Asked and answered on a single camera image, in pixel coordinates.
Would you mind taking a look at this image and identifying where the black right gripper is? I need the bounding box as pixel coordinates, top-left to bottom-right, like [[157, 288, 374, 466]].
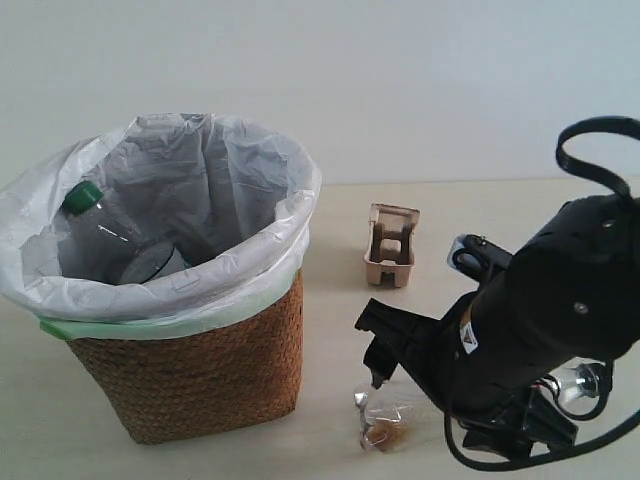
[[355, 292, 578, 458]]

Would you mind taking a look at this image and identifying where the red label cola bottle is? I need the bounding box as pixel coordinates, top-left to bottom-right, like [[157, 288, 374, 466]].
[[354, 362, 612, 453]]

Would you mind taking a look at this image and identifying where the brown cardboard pulp tray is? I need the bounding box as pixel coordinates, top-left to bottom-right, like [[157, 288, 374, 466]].
[[363, 203, 421, 288]]

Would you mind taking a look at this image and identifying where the green label water bottle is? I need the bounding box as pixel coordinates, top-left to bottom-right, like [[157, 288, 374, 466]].
[[61, 180, 187, 285]]

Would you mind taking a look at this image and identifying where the white plastic bin liner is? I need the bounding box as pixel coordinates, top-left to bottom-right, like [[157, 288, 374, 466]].
[[1, 113, 322, 340]]

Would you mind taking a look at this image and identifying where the woven wicker waste basket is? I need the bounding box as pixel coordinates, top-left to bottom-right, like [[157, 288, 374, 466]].
[[68, 274, 303, 445]]

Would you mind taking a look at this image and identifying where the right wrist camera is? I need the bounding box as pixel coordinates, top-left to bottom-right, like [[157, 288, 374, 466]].
[[447, 234, 513, 284]]

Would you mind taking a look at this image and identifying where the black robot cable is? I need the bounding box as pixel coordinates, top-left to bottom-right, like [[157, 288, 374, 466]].
[[442, 115, 640, 474]]

